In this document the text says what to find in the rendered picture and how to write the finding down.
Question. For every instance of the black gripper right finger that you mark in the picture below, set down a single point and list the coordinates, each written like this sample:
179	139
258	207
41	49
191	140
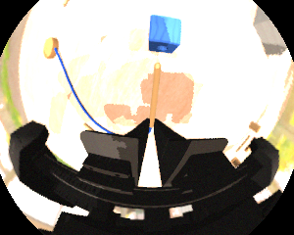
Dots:
174	150

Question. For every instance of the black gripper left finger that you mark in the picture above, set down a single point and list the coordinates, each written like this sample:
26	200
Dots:
129	146

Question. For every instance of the tan wooden disc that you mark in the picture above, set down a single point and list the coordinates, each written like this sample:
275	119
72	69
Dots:
247	148

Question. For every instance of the round wooden button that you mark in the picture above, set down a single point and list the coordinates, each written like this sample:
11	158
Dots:
49	47

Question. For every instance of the blue block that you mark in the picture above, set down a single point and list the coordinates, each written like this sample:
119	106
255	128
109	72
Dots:
164	34

